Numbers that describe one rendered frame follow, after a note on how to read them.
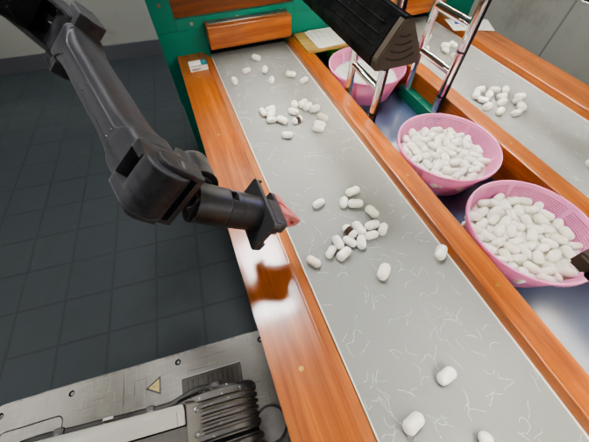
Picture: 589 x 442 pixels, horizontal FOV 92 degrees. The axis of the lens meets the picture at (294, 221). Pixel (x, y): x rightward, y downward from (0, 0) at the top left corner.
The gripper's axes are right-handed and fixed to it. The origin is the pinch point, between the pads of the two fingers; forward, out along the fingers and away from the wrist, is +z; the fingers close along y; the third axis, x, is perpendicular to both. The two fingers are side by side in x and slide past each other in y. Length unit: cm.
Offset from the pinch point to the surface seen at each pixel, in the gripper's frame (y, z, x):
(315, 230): 3.1, 12.1, 4.5
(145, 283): 46, 11, 102
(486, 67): 45, 78, -51
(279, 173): 22.5, 10.7, 5.7
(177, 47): 88, -4, 11
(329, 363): -22.6, 3.6, 8.5
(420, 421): -34.6, 10.9, 2.7
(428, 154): 14.0, 40.7, -20.2
